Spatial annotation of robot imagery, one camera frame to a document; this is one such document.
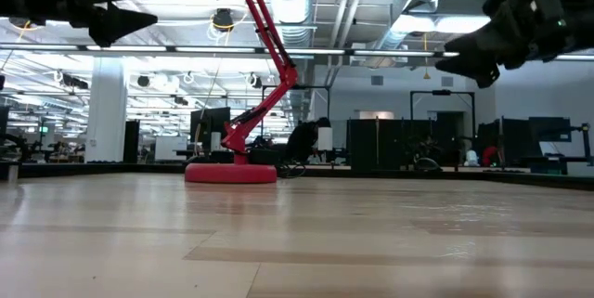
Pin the black metal stand frame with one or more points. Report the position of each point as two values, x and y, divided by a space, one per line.
472 103

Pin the black background monitor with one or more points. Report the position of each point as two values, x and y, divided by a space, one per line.
211 124

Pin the white bottle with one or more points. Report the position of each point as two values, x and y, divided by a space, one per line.
471 158

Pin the red desk lamp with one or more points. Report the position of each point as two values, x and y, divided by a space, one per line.
232 172

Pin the small red container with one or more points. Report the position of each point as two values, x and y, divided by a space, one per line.
489 155

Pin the black aluminium table frame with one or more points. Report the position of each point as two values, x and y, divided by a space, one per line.
533 179

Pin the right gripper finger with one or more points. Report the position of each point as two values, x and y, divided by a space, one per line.
482 73
485 47

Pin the black tall cabinet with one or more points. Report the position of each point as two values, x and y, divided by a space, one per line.
131 140

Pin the white pillar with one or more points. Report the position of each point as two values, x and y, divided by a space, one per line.
107 112

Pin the person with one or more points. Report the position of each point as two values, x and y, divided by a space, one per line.
304 142

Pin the white box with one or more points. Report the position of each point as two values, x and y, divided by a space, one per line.
171 147

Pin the black ceiling speaker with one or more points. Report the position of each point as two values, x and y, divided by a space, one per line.
223 18

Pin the black partition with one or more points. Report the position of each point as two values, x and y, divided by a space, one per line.
385 145

